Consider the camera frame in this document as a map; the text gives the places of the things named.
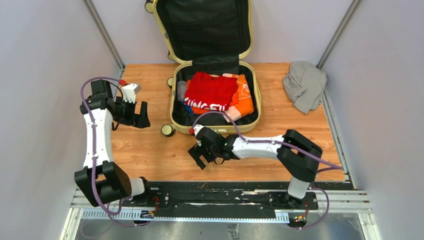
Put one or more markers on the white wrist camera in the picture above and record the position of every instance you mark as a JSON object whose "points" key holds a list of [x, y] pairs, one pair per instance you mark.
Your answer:
{"points": [[196, 130], [129, 92]]}

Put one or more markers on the blue garment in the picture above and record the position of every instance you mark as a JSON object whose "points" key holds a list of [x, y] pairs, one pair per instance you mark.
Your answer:
{"points": [[188, 108]]}

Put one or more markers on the cream suitcase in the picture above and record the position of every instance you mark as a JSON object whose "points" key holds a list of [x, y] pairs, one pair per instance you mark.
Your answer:
{"points": [[211, 36]]}

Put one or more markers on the orange white patterned garment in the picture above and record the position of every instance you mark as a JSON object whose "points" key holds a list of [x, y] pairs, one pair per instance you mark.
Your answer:
{"points": [[242, 102]]}

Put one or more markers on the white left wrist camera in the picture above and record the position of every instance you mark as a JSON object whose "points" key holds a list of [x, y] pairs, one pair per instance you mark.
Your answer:
{"points": [[129, 92]]}

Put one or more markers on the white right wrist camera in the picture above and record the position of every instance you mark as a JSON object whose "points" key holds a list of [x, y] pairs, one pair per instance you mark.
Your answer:
{"points": [[196, 130]]}

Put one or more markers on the clear plastic cup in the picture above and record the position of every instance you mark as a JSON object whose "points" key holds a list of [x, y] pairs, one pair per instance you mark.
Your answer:
{"points": [[181, 89]]}

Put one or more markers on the red printed shirt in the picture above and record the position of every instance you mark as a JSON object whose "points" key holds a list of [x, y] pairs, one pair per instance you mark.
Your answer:
{"points": [[204, 76]]}

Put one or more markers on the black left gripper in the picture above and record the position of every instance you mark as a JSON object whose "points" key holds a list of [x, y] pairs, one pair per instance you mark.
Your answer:
{"points": [[140, 120]]}

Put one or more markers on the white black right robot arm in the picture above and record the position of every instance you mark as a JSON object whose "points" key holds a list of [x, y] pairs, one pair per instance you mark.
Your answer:
{"points": [[299, 155]]}

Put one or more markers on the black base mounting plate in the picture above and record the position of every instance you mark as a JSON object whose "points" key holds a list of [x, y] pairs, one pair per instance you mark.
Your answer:
{"points": [[226, 199]]}

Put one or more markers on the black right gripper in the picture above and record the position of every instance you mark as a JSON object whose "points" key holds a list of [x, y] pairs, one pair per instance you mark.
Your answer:
{"points": [[195, 152]]}

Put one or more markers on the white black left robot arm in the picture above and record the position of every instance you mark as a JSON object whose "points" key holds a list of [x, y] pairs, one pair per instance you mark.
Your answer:
{"points": [[106, 104]]}

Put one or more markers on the grey crumpled cloth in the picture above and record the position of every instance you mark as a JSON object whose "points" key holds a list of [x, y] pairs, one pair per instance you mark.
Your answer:
{"points": [[304, 86]]}

